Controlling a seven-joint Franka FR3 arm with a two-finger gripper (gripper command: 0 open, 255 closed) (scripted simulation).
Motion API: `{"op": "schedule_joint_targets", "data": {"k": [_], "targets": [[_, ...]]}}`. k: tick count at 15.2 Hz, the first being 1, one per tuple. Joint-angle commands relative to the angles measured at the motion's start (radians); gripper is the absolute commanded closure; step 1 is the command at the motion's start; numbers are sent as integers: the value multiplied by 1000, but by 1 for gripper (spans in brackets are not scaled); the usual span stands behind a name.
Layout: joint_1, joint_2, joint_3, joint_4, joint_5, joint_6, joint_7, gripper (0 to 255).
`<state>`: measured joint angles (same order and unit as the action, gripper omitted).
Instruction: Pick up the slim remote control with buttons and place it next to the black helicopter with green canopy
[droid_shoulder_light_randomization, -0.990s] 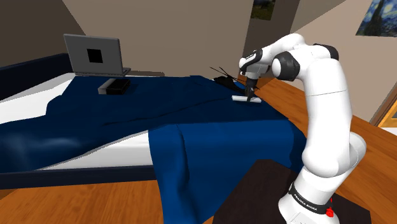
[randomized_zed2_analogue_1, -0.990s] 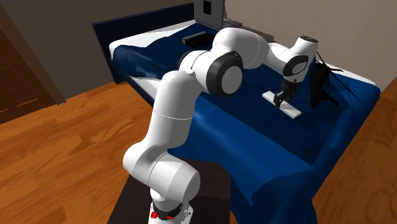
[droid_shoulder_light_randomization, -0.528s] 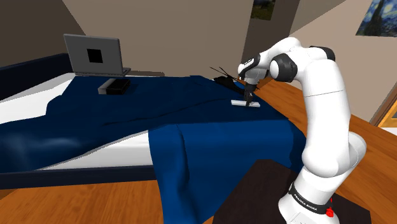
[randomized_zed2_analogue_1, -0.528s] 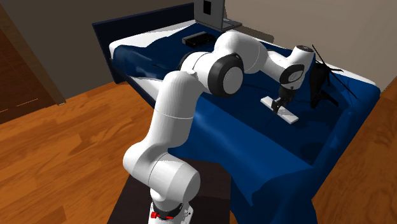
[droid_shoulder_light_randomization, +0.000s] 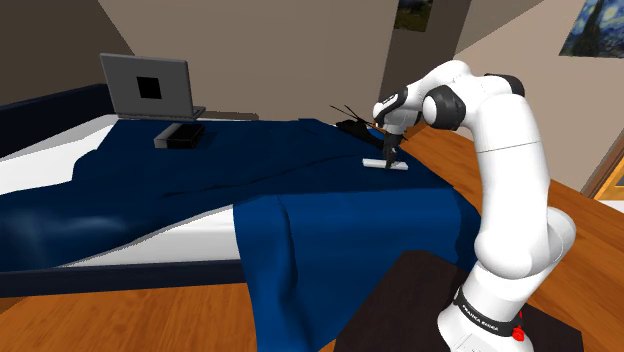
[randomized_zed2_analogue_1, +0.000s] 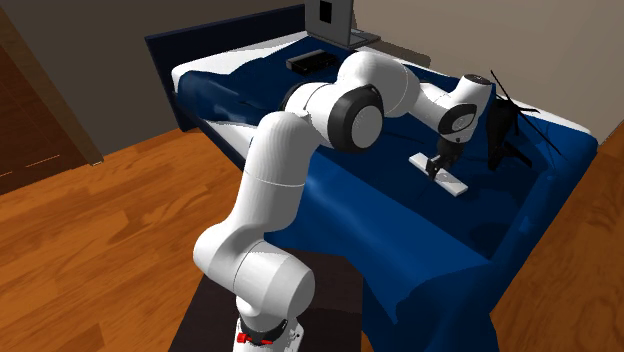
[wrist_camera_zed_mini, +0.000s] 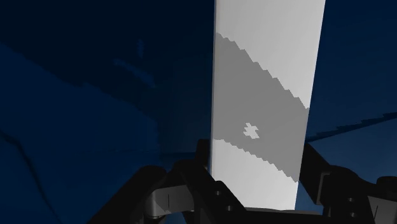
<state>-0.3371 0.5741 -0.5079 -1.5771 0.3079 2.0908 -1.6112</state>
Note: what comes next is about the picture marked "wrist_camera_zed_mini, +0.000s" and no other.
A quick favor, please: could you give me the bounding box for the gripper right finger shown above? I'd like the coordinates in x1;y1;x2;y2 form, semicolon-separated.
298;143;397;224

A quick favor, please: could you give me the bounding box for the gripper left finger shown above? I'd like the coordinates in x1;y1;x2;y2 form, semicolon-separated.
88;139;249;224

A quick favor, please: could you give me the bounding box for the dark blue sofa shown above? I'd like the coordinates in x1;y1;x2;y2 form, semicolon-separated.
0;41;212;224

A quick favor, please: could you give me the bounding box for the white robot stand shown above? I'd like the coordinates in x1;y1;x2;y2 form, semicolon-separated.
209;0;327;211

